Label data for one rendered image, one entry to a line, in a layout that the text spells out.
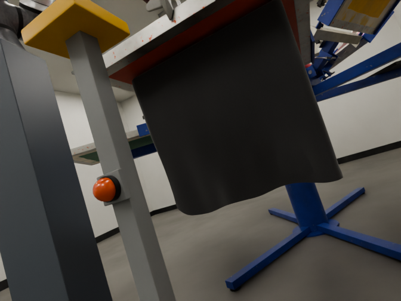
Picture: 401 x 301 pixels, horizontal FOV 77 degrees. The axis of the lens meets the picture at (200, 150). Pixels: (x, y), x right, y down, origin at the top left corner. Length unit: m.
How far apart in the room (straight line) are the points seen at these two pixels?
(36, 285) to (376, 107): 5.17
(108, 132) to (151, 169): 5.98
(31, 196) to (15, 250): 0.16
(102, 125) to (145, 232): 0.19
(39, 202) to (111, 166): 0.44
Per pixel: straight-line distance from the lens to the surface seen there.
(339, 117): 5.28
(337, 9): 1.47
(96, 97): 0.47
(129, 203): 0.44
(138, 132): 1.55
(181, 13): 0.65
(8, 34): 1.12
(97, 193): 0.42
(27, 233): 0.91
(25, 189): 0.89
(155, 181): 6.41
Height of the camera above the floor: 0.63
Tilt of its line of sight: 5 degrees up
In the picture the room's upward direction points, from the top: 18 degrees counter-clockwise
